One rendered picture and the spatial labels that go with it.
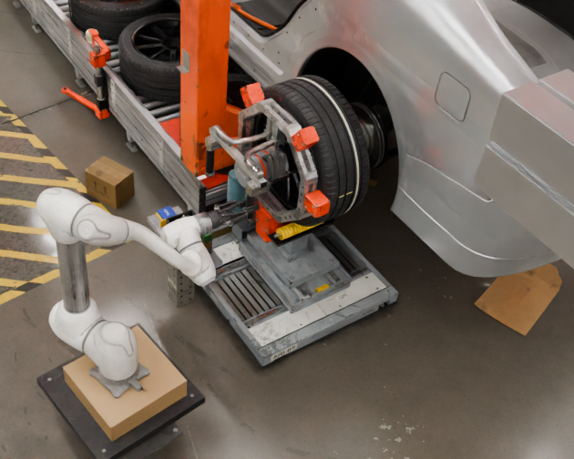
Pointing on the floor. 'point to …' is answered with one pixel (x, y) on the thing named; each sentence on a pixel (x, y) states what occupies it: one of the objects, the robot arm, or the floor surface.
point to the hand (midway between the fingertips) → (250, 205)
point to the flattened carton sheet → (521, 297)
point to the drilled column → (179, 287)
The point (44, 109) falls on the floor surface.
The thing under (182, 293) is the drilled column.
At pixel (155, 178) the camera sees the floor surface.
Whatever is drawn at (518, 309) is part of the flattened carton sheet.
